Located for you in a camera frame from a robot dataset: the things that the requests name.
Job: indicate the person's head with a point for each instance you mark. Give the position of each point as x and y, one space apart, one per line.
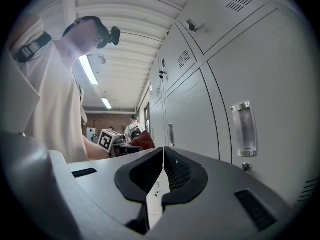
80 39

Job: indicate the brown wiping cloth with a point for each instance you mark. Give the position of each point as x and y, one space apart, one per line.
145 140

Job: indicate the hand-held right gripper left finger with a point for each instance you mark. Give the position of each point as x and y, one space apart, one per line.
105 184

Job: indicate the grey metal locker door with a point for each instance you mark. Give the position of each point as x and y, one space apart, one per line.
175 74

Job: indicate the long ceiling light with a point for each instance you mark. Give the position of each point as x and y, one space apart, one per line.
88 70

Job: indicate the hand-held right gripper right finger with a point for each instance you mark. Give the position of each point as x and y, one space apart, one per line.
212 209

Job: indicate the black locker key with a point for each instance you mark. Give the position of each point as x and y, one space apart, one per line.
193 29
161 75

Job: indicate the short ceiling light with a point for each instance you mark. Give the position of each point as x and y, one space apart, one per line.
106 103

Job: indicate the grey metal locker cabinet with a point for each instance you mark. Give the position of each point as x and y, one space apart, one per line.
275 84

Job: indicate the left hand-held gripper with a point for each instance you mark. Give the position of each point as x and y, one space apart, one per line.
105 140

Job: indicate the round ceiling dome fixture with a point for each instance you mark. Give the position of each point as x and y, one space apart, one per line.
101 59

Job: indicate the person's left forearm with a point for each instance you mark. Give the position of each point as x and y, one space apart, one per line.
95 150

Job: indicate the person's light t-shirt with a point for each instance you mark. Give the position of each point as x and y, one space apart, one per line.
55 109

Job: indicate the black head camera rig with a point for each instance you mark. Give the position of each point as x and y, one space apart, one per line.
115 36

